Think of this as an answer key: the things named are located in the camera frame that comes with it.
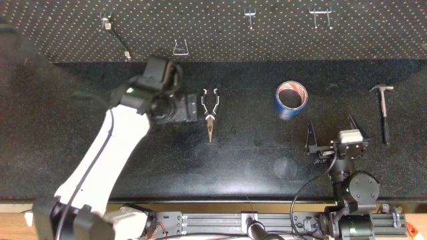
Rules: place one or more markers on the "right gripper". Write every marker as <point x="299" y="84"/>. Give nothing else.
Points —
<point x="350" y="150"/>

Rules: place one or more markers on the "metal hook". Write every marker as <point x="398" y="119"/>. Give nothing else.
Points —
<point x="180" y="52"/>
<point x="249" y="15"/>
<point x="320" y="12"/>
<point x="106" y="16"/>

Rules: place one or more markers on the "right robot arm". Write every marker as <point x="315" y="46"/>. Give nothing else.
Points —
<point x="360" y="191"/>

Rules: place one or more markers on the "hammer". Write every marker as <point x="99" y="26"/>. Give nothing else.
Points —
<point x="383" y="106"/>

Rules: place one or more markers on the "orange plastic piece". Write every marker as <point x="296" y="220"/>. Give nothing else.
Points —
<point x="413" y="230"/>

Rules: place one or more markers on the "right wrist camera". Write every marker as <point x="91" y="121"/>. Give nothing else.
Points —
<point x="350" y="136"/>

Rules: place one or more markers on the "roll of blue tape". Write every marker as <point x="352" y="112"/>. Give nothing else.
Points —
<point x="280" y="106"/>

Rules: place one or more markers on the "black pegboard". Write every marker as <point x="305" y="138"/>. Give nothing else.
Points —
<point x="217" y="33"/>

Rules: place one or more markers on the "white tape piece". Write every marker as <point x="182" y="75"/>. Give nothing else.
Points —
<point x="29" y="219"/>

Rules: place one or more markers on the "mounting rail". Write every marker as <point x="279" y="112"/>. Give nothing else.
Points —
<point x="213" y="221"/>

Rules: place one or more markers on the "wrench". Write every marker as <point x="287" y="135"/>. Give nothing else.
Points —
<point x="116" y="36"/>

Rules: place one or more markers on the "black and white pliers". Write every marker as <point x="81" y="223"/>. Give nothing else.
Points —
<point x="210" y="128"/>

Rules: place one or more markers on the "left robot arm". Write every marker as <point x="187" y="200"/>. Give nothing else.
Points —
<point x="110" y="150"/>

